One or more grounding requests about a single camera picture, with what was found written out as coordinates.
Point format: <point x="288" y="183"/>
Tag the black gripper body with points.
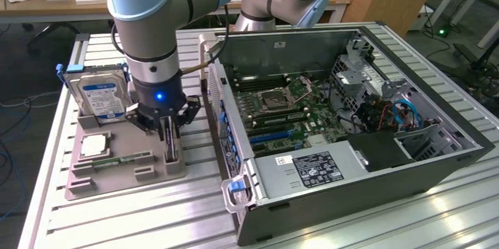
<point x="159" y="97"/>

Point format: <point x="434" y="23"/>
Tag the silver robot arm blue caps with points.
<point x="152" y="27"/>

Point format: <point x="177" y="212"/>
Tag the grey parts rack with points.
<point x="128" y="143"/>

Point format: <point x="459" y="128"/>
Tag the hard disk blue label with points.
<point x="99" y="97"/>

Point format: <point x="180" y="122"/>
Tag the green RAM stick white label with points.
<point x="120" y="159"/>

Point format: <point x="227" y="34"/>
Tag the silver CPU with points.
<point x="95" y="146"/>

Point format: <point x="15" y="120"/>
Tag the CPU socket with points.
<point x="275" y="100"/>

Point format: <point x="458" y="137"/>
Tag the black expansion slot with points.
<point x="271" y="132"/>

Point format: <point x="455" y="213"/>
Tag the green RAM stick black chips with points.
<point x="280" y="119"/>

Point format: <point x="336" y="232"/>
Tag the blue expansion slot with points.
<point x="272" y="138"/>

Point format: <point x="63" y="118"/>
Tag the blue disk caddy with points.
<point x="75" y="68"/>

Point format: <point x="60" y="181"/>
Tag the blue case latch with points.
<point x="235" y="187"/>

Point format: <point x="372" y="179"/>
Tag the silver socket cover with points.
<point x="302" y="88"/>

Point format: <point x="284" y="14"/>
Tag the green motherboard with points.
<point x="319" y="120"/>

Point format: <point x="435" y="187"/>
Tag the silver chipset heat sink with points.
<point x="319" y="141"/>

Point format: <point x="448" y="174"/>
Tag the grey power supply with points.
<point x="311" y="167"/>

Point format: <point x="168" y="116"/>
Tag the black chair base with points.
<point x="39" y="37"/>

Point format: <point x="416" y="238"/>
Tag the grey metal disk bay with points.
<point x="351" y="85"/>

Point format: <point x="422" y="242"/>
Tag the black plastic shroud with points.
<point x="382" y="149"/>

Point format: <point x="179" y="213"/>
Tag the black open PC case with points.
<point x="351" y="208"/>

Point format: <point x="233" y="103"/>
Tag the black adapter green light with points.
<point x="442" y="31"/>

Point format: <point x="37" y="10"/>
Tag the black floor stand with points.
<point x="479" y="59"/>

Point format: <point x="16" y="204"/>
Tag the grey metal drive bracket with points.
<point x="424" y="141"/>

